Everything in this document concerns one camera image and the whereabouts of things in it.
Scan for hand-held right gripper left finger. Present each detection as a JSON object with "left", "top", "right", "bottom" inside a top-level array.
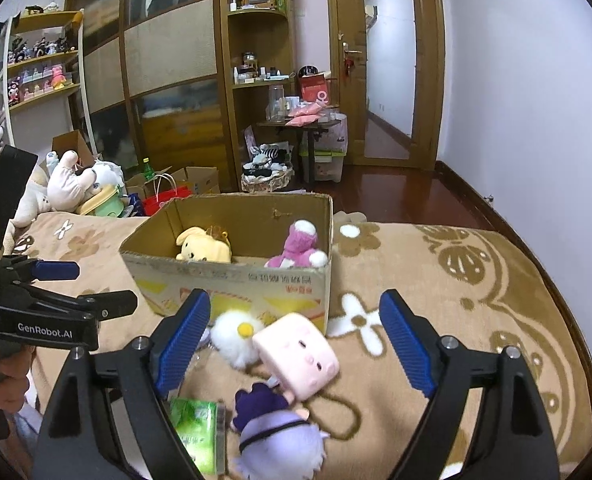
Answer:
[{"left": 31, "top": 287, "right": 212, "bottom": 480}]

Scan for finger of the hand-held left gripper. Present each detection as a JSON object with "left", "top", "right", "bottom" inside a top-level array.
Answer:
[
  {"left": 0, "top": 255, "right": 81, "bottom": 284},
  {"left": 26, "top": 290, "right": 139, "bottom": 322}
]

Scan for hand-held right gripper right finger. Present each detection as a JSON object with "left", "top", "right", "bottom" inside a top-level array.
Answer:
[{"left": 378, "top": 289, "right": 562, "bottom": 480}]

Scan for white fluffy plush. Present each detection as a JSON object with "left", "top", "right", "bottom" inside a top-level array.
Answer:
[{"left": 210, "top": 309, "right": 262, "bottom": 369}]

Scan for green tissue packet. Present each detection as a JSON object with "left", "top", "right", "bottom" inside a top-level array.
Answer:
[{"left": 168, "top": 397, "right": 227, "bottom": 476}]

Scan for printed cardboard box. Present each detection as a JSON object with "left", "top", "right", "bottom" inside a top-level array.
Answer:
[{"left": 120, "top": 192, "right": 334, "bottom": 337}]

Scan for pink square pig plush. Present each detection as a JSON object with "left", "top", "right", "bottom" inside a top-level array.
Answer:
[{"left": 252, "top": 312, "right": 340, "bottom": 402}]

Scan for purple-haired plush doll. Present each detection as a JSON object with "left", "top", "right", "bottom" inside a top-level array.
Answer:
[{"left": 231, "top": 382, "right": 329, "bottom": 480}]

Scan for person's left forearm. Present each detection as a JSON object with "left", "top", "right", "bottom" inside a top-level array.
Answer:
[{"left": 13, "top": 397, "right": 44, "bottom": 461}]

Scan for person's left hand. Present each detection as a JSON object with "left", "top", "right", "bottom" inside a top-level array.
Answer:
[{"left": 0, "top": 346, "right": 37, "bottom": 414}]

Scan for large white brown-patched plush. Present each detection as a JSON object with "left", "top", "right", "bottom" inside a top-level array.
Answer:
[{"left": 8, "top": 165, "right": 57, "bottom": 228}]

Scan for brown floral blanket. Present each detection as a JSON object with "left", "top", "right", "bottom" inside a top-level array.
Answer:
[{"left": 3, "top": 207, "right": 592, "bottom": 480}]

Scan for green and yellow plush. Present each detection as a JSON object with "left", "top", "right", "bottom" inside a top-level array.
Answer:
[{"left": 78, "top": 185, "right": 127, "bottom": 218}]

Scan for pale pink plush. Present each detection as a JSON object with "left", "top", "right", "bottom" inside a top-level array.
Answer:
[{"left": 47, "top": 150, "right": 99, "bottom": 213}]

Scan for yellow plush dog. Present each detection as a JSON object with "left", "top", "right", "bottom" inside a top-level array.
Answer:
[{"left": 176, "top": 226, "right": 233, "bottom": 263}]

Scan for plain open cardboard box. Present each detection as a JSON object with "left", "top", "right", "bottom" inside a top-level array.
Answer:
[{"left": 51, "top": 130, "right": 97, "bottom": 168}]

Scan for pink and white plush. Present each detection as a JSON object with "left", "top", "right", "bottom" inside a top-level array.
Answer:
[{"left": 264, "top": 219, "right": 329, "bottom": 268}]

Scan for low cardboard box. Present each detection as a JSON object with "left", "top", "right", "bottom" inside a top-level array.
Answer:
[{"left": 126, "top": 165, "right": 222, "bottom": 201}]

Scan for wicker basket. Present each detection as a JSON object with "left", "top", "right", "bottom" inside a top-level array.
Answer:
[{"left": 241, "top": 162, "right": 295, "bottom": 193}]

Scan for clear storage box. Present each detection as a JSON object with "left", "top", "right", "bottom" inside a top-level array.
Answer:
[{"left": 298, "top": 147, "right": 348, "bottom": 183}]

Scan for dark wooden side table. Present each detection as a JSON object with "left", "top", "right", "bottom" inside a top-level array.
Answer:
[{"left": 256, "top": 115, "right": 344, "bottom": 183}]

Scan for row of dark figurines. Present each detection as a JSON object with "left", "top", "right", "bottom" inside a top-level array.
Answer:
[{"left": 7, "top": 35, "right": 79, "bottom": 63}]

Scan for pink patterned bag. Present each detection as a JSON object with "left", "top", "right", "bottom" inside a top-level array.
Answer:
[{"left": 321, "top": 115, "right": 349, "bottom": 153}]

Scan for wooden wardrobe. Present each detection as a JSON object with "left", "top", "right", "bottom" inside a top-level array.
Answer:
[{"left": 66, "top": 0, "right": 232, "bottom": 193}]

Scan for pink packets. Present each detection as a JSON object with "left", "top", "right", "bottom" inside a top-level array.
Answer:
[{"left": 285, "top": 100, "right": 329, "bottom": 126}]

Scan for clear jar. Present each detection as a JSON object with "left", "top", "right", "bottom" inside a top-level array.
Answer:
[{"left": 267, "top": 85, "right": 286, "bottom": 122}]

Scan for red paper bag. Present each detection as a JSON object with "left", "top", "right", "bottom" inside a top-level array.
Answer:
[{"left": 298, "top": 74, "right": 333, "bottom": 106}]

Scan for group of cosmetic bottles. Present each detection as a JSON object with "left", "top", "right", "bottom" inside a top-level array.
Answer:
[{"left": 233, "top": 65, "right": 297, "bottom": 85}]

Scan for wooden door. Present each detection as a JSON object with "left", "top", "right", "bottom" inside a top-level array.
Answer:
[{"left": 326, "top": 0, "right": 447, "bottom": 170}]

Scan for wooden corner shelf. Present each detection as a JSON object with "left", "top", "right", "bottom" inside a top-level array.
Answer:
[{"left": 221, "top": 0, "right": 299, "bottom": 193}]

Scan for red bag with white handles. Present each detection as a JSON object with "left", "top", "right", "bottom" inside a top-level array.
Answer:
[{"left": 142, "top": 174, "right": 194, "bottom": 217}]

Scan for white frame display rack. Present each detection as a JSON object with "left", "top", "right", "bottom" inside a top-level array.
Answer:
[{"left": 0, "top": 9, "right": 97, "bottom": 156}]

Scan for metal door handle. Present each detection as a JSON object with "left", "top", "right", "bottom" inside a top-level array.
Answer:
[{"left": 342, "top": 42, "right": 363, "bottom": 78}]

